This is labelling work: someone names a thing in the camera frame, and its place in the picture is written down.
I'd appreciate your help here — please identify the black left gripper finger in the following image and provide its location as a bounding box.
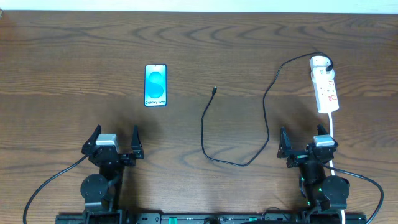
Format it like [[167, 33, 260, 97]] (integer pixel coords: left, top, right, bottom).
[[83, 125, 101, 149], [131, 125, 142, 152]]

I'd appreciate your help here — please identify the black USB charging cable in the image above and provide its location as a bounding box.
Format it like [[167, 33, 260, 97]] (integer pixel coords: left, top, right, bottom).
[[200, 51, 335, 167]]

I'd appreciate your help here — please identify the blue Galaxy smartphone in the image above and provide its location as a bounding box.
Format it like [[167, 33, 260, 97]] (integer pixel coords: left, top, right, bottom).
[[144, 64, 167, 107]]

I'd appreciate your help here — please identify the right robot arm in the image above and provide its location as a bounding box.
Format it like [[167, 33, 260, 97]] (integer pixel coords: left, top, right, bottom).
[[277, 124, 350, 223]]

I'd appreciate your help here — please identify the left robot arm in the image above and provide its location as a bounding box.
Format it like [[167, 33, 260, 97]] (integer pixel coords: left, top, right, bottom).
[[80, 126, 144, 224]]

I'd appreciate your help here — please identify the white USB charger plug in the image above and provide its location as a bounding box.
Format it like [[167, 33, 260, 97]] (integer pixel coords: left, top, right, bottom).
[[310, 55, 333, 72]]

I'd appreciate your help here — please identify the white power strip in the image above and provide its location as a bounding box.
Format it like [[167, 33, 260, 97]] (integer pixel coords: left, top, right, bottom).
[[310, 67, 339, 114]]

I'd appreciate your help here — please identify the black left camera cable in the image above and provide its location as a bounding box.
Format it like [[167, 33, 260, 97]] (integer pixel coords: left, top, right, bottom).
[[22, 154, 90, 224]]

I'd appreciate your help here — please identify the black camera cable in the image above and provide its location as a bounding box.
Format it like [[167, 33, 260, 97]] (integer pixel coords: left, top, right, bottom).
[[22, 154, 90, 224], [322, 163, 385, 224]]

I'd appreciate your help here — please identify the black right camera cable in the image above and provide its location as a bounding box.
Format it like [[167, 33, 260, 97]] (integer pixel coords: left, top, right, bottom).
[[322, 163, 385, 224]]

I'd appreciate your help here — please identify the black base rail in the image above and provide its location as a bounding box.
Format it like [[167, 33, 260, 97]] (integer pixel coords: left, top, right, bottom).
[[55, 212, 368, 224]]

